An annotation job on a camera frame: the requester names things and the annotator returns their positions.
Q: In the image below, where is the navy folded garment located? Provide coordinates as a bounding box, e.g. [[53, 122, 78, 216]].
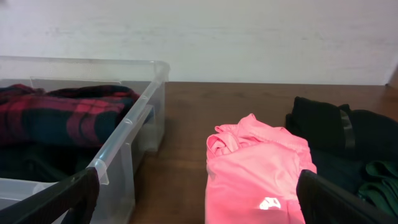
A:
[[310, 149, 365, 195]]

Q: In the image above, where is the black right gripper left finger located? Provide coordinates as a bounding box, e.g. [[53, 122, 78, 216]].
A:
[[1, 167, 100, 224]]

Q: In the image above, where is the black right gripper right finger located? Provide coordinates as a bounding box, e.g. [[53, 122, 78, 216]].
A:
[[296, 170, 397, 224]]

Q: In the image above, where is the clear plastic storage bin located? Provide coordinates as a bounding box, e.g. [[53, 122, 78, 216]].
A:
[[1, 56, 170, 224]]

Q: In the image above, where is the black garment with band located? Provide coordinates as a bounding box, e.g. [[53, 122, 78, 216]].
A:
[[285, 97, 397, 162]]

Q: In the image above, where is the pink garment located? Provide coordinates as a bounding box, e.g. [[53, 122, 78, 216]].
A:
[[205, 114, 317, 224]]

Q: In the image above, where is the dark green folded garment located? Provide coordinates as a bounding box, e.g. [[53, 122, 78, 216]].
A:
[[358, 161, 397, 217]]

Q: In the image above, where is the red navy plaid shirt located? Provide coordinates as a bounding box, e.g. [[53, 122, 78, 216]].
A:
[[1, 84, 140, 147]]

